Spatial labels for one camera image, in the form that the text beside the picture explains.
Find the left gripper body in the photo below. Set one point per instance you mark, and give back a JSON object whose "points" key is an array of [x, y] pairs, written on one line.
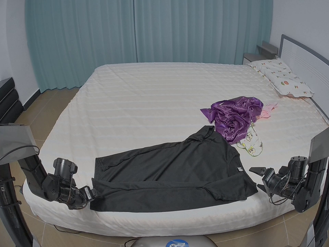
{"points": [[87, 194]]}

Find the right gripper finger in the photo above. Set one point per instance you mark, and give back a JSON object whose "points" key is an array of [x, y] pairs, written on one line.
{"points": [[264, 190], [261, 171]]}

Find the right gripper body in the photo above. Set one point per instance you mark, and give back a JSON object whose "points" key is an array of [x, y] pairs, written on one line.
{"points": [[272, 183]]}

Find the black T-shirt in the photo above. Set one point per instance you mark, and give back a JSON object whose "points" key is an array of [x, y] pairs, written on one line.
{"points": [[167, 174]]}

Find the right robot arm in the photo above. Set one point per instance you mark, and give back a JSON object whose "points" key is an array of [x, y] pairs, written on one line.
{"points": [[320, 148]]}

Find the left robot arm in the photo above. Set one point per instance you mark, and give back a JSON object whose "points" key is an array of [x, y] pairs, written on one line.
{"points": [[33, 174]]}

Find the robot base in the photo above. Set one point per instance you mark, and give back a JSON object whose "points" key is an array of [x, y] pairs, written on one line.
{"points": [[154, 243]]}

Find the bed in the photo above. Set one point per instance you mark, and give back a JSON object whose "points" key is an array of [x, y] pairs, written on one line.
{"points": [[154, 99]]}

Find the white printed garment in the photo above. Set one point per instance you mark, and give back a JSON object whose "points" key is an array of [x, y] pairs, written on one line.
{"points": [[250, 140]]}

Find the pink garment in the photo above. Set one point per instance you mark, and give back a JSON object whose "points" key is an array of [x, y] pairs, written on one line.
{"points": [[268, 111]]}

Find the purple garment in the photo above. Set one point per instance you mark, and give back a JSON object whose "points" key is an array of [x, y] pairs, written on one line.
{"points": [[231, 114]]}

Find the white printed pillow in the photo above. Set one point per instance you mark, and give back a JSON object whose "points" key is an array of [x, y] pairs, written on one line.
{"points": [[281, 76]]}

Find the grey bedside table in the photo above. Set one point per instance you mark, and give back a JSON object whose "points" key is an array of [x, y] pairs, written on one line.
{"points": [[249, 57]]}

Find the black chest of drawers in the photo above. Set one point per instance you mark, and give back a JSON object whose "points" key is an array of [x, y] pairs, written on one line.
{"points": [[10, 99]]}

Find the blue-green curtain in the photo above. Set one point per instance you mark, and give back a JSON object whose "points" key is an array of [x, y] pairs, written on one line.
{"points": [[200, 22], [77, 35]]}

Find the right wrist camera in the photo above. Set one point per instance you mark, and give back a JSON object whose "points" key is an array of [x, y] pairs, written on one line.
{"points": [[285, 170]]}

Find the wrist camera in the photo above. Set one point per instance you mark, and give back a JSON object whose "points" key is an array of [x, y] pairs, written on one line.
{"points": [[285, 170], [73, 169]]}

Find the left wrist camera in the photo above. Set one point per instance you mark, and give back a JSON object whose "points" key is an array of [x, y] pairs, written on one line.
{"points": [[73, 169]]}

